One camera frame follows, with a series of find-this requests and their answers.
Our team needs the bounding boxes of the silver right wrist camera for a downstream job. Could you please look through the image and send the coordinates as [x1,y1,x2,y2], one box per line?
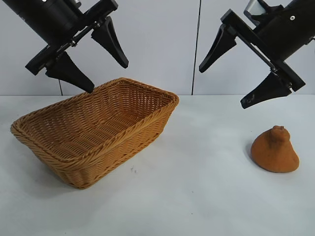
[243,0,266,25]

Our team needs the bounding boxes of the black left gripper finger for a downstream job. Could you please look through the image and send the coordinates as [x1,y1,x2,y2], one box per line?
[90,16,129,69]
[45,51,95,93]

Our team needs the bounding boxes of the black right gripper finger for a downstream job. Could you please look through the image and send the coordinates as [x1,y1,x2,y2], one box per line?
[198,24,238,73]
[240,72,293,110]

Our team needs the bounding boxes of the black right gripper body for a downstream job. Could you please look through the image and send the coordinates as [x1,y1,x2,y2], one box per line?
[220,0,315,92]

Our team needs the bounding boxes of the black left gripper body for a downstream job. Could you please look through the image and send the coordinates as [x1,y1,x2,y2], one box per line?
[3,0,118,76]

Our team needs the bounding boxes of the tan woven wicker basket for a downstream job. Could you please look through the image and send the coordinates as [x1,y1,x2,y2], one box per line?
[10,77,180,190]

